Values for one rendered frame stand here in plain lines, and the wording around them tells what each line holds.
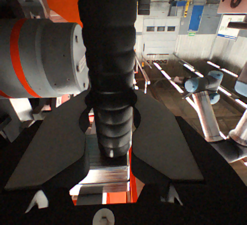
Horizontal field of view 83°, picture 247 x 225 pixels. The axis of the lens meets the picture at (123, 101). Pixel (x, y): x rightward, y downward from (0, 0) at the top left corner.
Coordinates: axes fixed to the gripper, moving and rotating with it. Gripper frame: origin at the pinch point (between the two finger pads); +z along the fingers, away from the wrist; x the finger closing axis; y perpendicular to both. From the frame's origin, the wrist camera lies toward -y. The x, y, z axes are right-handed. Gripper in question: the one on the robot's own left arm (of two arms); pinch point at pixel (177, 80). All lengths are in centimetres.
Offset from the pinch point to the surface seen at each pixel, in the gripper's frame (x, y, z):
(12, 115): 94, 15, -55
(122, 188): 77, 20, -78
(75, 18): 78, 34, -15
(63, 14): 83, 35, -14
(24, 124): 92, 13, -56
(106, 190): 79, 19, -77
